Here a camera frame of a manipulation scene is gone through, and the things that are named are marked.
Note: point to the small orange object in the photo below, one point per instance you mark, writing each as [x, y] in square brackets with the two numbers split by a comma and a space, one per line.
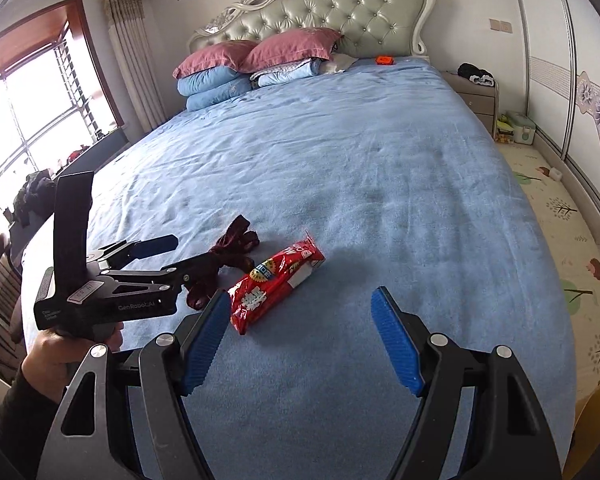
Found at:
[384, 60]

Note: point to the beige wall switch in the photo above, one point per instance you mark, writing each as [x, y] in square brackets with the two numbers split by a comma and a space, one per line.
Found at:
[500, 25]

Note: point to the printed play mat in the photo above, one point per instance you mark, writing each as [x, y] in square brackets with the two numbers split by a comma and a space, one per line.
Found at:
[570, 240]

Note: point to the green storage box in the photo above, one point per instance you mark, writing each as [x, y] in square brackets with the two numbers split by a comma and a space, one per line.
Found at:
[522, 127]

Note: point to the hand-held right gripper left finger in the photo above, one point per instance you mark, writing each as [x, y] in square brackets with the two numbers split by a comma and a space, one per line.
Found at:
[205, 345]

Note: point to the small white mat item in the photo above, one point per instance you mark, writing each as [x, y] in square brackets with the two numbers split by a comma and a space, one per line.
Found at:
[556, 174]

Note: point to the pile of dark clothes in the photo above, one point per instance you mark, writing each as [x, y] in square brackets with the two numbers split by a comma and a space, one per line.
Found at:
[32, 195]

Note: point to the blue folded quilt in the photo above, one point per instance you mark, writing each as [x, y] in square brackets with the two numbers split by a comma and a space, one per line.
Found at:
[212, 87]
[285, 72]

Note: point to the dark red cloth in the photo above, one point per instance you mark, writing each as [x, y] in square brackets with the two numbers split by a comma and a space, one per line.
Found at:
[235, 240]

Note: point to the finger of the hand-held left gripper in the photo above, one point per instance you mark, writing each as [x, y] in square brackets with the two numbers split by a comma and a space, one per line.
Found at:
[180, 275]
[152, 246]

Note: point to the black and white cloth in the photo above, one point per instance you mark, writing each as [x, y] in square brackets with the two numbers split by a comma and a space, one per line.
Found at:
[475, 74]

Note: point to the pink pillow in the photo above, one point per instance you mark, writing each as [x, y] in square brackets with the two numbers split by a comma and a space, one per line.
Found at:
[212, 57]
[290, 50]

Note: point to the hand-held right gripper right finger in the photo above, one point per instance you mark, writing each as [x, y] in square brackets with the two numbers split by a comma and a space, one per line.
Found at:
[395, 340]

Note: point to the person's left hand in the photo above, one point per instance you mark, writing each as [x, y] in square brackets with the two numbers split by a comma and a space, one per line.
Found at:
[50, 355]

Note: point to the brown chair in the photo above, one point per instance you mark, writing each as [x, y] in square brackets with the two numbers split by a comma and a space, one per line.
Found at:
[2, 280]

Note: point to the dark window bench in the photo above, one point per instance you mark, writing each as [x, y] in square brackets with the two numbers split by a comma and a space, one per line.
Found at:
[100, 150]

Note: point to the grey nightstand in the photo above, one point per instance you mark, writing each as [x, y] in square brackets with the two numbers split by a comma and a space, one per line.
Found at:
[475, 105]

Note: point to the yellow toys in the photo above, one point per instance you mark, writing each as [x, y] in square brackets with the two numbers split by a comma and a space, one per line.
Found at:
[502, 130]

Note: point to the red snack packet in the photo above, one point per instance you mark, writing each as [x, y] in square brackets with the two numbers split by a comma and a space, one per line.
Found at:
[265, 290]

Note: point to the yellow round bin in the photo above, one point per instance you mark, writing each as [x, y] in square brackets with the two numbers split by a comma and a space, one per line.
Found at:
[595, 435]

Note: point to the beige curtain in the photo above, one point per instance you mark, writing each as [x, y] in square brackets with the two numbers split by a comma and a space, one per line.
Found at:
[130, 50]

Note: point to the white sliding wardrobe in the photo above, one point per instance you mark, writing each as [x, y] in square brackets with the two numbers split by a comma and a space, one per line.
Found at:
[570, 60]

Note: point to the bed with blue sheet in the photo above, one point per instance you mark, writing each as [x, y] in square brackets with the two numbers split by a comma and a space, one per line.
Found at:
[355, 160]

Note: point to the white crumpled cloth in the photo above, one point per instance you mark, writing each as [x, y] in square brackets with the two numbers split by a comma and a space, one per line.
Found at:
[341, 62]

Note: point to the person's left forearm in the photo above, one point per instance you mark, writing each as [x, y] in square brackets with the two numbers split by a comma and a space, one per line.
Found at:
[25, 425]

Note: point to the brown framed window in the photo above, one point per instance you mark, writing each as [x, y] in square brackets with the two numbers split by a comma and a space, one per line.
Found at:
[40, 100]

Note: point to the green tufted headboard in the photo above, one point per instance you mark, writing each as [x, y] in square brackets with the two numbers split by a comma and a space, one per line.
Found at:
[330, 10]

